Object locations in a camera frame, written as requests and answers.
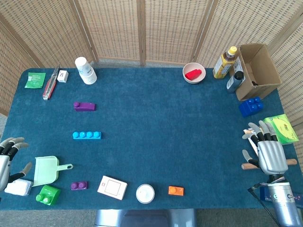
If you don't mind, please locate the white tissue pack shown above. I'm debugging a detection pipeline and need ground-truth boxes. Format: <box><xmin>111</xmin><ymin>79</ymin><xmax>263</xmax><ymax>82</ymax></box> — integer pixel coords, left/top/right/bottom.
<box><xmin>4</xmin><ymin>178</ymin><xmax>34</xmax><ymax>197</ymax></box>

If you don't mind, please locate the dark grey bottle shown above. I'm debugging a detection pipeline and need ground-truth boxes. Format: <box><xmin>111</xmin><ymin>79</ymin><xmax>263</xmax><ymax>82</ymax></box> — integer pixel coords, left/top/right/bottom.
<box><xmin>226</xmin><ymin>70</ymin><xmax>246</xmax><ymax>94</ymax></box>

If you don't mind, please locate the beige bowl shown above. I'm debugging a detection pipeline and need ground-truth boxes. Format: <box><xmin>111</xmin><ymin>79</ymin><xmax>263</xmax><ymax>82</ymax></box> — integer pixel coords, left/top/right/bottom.
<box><xmin>182</xmin><ymin>62</ymin><xmax>207</xmax><ymax>85</ymax></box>

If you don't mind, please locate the white box with red print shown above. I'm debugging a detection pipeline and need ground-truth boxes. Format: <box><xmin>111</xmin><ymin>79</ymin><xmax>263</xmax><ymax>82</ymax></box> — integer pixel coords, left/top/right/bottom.
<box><xmin>97</xmin><ymin>175</ymin><xmax>128</xmax><ymax>201</ymax></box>

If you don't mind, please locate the orange sloped toy block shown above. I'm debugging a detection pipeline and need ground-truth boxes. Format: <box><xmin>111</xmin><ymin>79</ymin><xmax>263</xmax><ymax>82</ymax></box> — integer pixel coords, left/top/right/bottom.
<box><xmin>168</xmin><ymin>185</ymin><xmax>185</xmax><ymax>196</ymax></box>

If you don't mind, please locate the black cable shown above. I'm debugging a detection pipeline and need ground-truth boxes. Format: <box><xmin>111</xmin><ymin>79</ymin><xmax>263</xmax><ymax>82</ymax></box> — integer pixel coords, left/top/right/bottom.
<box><xmin>247</xmin><ymin>182</ymin><xmax>281</xmax><ymax>227</ymax></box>

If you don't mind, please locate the wooden rolling pin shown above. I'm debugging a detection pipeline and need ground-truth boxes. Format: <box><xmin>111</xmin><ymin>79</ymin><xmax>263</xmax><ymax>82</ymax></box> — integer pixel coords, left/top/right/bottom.
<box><xmin>241</xmin><ymin>159</ymin><xmax>297</xmax><ymax>170</ymax></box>

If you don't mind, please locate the woven wooden folding screen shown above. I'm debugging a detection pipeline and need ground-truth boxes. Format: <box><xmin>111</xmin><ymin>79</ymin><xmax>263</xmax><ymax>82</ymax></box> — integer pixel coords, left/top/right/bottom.
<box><xmin>0</xmin><ymin>0</ymin><xmax>303</xmax><ymax>171</ymax></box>

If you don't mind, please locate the dark blue four-stud block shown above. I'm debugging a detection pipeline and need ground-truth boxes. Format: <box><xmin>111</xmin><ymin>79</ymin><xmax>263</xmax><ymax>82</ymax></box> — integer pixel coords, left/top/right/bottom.
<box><xmin>238</xmin><ymin>96</ymin><xmax>265</xmax><ymax>118</ymax></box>

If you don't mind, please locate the stack of white paper cups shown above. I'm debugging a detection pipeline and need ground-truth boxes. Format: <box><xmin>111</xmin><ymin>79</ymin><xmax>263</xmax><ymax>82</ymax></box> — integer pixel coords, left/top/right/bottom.
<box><xmin>74</xmin><ymin>56</ymin><xmax>98</xmax><ymax>85</ymax></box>

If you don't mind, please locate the yellow-green tissue pack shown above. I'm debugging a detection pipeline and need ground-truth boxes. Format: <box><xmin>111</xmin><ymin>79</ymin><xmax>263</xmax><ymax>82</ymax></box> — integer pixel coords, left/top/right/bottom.
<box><xmin>262</xmin><ymin>113</ymin><xmax>300</xmax><ymax>145</ymax></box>

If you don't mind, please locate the purple sloped toy block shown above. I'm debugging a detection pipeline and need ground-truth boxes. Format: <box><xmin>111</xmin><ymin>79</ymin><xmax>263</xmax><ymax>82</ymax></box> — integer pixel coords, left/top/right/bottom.
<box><xmin>73</xmin><ymin>101</ymin><xmax>97</xmax><ymax>112</ymax></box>

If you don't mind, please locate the green flat packet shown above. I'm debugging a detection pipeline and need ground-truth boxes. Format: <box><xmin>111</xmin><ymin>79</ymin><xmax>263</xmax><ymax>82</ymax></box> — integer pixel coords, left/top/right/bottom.
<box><xmin>24</xmin><ymin>72</ymin><xmax>46</xmax><ymax>89</ymax></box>

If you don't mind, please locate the open cardboard box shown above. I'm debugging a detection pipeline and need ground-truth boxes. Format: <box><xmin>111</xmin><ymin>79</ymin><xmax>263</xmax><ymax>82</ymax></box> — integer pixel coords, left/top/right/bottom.
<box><xmin>233</xmin><ymin>43</ymin><xmax>282</xmax><ymax>102</ymax></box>

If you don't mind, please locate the blue felt table cover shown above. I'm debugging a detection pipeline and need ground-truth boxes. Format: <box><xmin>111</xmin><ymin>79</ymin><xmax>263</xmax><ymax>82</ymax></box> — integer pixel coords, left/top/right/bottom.
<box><xmin>0</xmin><ymin>67</ymin><xmax>300</xmax><ymax>211</ymax></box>

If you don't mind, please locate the yellow tea bottle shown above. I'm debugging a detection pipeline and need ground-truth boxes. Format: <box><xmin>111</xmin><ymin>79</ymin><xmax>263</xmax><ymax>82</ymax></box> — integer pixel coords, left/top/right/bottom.
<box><xmin>212</xmin><ymin>46</ymin><xmax>238</xmax><ymax>79</ymax></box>

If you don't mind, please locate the red and grey utility knife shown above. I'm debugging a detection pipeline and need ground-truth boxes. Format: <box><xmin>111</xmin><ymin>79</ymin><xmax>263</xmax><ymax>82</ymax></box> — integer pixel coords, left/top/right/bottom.
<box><xmin>42</xmin><ymin>65</ymin><xmax>60</xmax><ymax>101</ymax></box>

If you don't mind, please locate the mint green dustpan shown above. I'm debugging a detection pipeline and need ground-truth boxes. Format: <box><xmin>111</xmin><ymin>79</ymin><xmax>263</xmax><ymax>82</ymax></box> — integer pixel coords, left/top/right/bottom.
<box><xmin>32</xmin><ymin>156</ymin><xmax>74</xmax><ymax>187</ymax></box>

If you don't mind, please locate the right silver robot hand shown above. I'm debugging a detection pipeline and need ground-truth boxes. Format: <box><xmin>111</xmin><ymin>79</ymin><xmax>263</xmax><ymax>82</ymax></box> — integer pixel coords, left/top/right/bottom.
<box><xmin>241</xmin><ymin>120</ymin><xmax>289</xmax><ymax>175</ymax></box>

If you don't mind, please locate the light blue four-stud block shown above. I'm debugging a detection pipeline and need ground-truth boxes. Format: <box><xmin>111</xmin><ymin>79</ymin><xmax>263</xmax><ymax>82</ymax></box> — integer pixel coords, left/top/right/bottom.
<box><xmin>72</xmin><ymin>131</ymin><xmax>102</xmax><ymax>140</ymax></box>

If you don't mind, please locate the small purple two-stud block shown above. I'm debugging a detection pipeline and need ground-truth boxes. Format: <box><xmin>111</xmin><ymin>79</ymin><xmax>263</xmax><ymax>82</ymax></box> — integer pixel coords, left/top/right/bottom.
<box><xmin>71</xmin><ymin>181</ymin><xmax>88</xmax><ymax>191</ymax></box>

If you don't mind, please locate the small white box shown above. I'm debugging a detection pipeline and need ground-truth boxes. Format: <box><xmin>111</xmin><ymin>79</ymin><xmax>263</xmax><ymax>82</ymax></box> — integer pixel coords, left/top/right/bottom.
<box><xmin>56</xmin><ymin>70</ymin><xmax>70</xmax><ymax>83</ymax></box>

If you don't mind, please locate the green sloped toy block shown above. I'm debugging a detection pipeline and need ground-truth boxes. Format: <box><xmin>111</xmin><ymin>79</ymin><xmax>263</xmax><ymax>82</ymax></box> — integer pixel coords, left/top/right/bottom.
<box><xmin>35</xmin><ymin>184</ymin><xmax>61</xmax><ymax>206</ymax></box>

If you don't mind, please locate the dark blue printed box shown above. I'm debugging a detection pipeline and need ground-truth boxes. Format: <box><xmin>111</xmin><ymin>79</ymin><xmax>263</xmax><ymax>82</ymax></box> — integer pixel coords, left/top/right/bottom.
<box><xmin>259</xmin><ymin>186</ymin><xmax>303</xmax><ymax>202</ymax></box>

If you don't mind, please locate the orange and white carton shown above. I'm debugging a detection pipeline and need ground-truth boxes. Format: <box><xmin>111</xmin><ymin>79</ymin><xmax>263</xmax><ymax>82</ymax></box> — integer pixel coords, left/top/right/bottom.
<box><xmin>243</xmin><ymin>127</ymin><xmax>262</xmax><ymax>157</ymax></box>

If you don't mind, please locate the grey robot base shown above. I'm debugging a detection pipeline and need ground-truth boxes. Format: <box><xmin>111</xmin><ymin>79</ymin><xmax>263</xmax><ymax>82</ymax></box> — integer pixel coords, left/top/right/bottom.
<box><xmin>94</xmin><ymin>209</ymin><xmax>197</xmax><ymax>227</ymax></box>

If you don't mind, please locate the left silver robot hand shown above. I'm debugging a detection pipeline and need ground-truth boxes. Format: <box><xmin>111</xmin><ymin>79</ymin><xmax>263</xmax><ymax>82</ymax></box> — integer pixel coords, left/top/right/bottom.
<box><xmin>0</xmin><ymin>137</ymin><xmax>33</xmax><ymax>192</ymax></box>

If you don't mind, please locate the red toy block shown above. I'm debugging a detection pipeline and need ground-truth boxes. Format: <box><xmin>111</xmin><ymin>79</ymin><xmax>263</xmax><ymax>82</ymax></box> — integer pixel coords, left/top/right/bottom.
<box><xmin>185</xmin><ymin>69</ymin><xmax>203</xmax><ymax>80</ymax></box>

